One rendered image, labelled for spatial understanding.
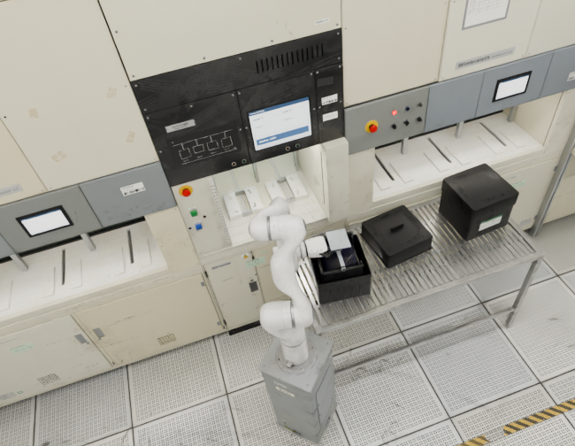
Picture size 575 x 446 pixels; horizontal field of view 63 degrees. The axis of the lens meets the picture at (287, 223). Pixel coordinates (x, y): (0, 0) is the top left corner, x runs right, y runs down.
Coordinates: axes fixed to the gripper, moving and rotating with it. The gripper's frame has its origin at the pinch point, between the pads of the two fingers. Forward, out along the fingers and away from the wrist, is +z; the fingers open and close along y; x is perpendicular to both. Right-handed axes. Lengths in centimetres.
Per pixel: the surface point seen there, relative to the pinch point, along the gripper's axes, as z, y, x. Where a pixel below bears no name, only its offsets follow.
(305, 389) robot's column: -29, 56, -30
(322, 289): -11.0, 13.8, -17.0
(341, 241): 2.1, 1.7, 2.6
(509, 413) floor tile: 84, 63, -106
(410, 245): 41.0, -4.3, -19.7
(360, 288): 8.6, 13.8, -22.4
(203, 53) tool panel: -43, -30, 93
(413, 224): 48, -18, -20
